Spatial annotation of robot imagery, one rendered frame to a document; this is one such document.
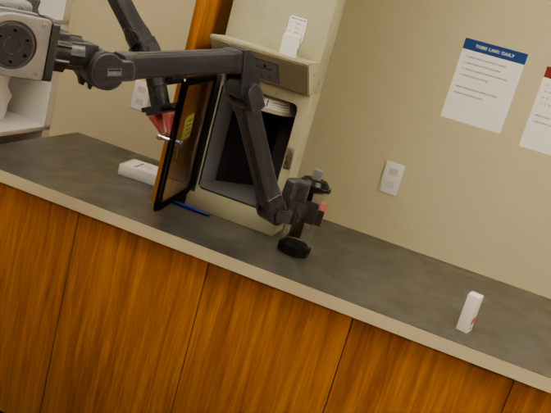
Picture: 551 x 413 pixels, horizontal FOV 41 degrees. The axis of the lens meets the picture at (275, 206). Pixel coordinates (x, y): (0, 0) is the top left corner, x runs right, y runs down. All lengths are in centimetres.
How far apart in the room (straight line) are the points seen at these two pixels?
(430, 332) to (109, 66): 107
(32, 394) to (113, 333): 41
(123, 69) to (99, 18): 148
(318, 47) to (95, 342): 115
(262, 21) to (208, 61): 61
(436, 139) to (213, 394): 115
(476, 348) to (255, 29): 114
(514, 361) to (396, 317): 32
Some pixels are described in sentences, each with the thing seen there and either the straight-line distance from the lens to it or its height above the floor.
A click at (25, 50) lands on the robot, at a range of 151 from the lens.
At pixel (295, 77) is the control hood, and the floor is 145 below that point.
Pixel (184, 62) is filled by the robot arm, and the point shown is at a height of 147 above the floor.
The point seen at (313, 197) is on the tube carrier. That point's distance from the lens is 217.
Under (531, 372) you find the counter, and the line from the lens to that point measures 203.
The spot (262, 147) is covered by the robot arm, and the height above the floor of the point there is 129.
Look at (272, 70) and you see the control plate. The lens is 222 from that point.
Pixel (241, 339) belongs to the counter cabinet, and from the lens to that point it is 220.
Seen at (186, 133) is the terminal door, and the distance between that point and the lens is 220.
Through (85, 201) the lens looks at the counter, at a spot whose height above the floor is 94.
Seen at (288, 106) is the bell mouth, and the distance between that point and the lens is 235.
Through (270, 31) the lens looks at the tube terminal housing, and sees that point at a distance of 230.
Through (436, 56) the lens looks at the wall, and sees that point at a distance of 262.
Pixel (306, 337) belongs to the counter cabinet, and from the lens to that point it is 212.
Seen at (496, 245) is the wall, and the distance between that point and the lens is 268.
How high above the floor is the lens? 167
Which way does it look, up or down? 16 degrees down
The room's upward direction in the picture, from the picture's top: 15 degrees clockwise
